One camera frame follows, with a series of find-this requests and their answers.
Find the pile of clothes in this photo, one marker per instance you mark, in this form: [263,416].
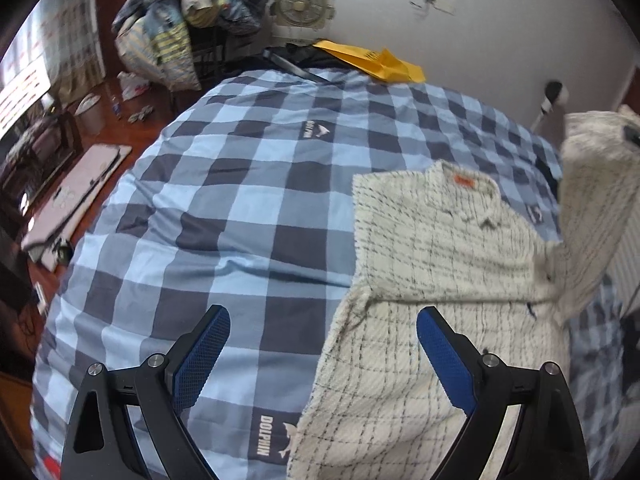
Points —
[165,35]

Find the blue checked blanket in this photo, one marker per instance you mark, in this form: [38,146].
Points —
[225,185]

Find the black and white lamp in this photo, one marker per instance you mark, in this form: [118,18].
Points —
[554,92]

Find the beige box fan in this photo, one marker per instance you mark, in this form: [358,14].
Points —
[300,5]

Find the dark wooden furniture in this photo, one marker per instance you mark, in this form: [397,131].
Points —
[40,155]

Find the black bag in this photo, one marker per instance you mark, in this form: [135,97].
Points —
[295,60]

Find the white ribbed wardrobe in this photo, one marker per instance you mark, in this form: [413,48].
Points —
[626,270]

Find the yellow envelope bag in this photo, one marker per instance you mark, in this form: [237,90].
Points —
[380,62]

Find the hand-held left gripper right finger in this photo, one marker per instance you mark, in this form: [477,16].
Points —
[445,355]

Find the white plastic bag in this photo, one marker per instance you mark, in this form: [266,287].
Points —
[132,85]

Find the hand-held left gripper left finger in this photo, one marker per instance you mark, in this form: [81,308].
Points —
[202,355]

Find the cream checked knit shirt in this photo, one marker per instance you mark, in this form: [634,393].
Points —
[425,240]

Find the black metal rack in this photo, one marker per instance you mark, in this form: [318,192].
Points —
[215,55]

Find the red-brown door beside curtain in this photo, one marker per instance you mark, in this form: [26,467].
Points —
[115,10]

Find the checked curtain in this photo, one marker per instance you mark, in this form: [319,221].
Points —
[75,25]

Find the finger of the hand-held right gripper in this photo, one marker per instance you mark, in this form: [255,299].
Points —
[633,136]

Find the pink floor mat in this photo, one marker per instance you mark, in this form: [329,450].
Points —
[75,185]

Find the wall socket with bracket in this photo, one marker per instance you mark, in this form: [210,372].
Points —
[432,5]

